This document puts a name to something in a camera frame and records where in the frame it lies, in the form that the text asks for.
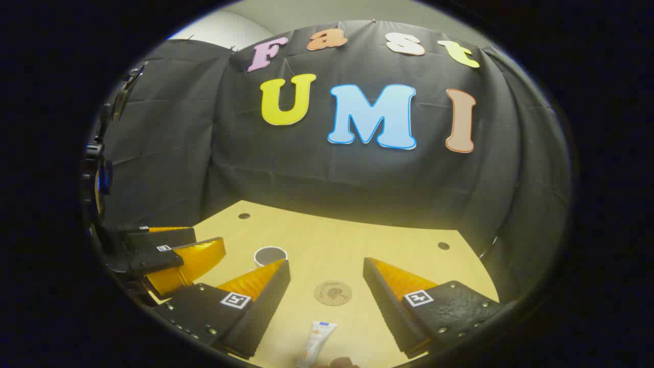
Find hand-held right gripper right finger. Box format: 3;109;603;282
363;258;504;358

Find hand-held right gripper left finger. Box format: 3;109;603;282
152;259;291;359

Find round brown coaster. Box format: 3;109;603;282
314;280;353;307

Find white cup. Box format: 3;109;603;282
254;246;288;268

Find white toothpaste tube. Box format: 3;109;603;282
296;321;338;368

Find wooden desktop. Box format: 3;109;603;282
153;200;500;368

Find black backdrop cloth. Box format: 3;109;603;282
100;20;572;287

